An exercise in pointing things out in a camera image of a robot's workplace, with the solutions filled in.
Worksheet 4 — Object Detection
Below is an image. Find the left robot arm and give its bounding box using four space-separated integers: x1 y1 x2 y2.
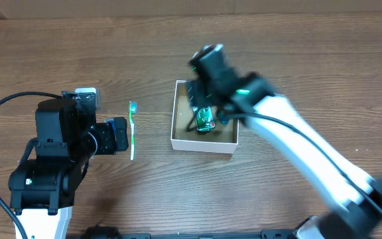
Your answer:
9 98 129 238

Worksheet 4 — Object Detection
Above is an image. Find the green toothbrush with cap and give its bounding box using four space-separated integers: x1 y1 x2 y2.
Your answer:
129 101 137 161

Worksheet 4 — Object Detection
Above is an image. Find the blue mouthwash bottle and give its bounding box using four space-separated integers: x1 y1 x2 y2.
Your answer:
216 110 229 125

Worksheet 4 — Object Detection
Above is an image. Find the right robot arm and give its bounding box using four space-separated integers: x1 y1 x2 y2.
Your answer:
188 44 382 239

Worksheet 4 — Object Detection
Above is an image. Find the white cardboard box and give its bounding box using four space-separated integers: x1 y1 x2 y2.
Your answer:
170 80 239 154

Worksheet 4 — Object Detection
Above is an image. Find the blue disposable razor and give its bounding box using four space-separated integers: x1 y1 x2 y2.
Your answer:
105 119 117 155

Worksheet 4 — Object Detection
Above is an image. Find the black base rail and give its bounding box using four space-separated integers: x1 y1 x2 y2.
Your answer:
67 226 297 239

